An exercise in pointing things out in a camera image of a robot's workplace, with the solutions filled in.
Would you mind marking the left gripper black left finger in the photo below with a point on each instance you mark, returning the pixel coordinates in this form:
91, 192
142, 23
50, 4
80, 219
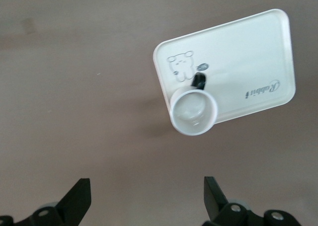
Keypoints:
74, 203

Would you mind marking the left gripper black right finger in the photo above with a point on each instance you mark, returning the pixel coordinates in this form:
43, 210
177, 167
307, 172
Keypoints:
213, 201

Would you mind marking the cream tray with rabbit print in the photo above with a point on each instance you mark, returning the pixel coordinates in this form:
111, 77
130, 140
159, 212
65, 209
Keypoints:
248, 62

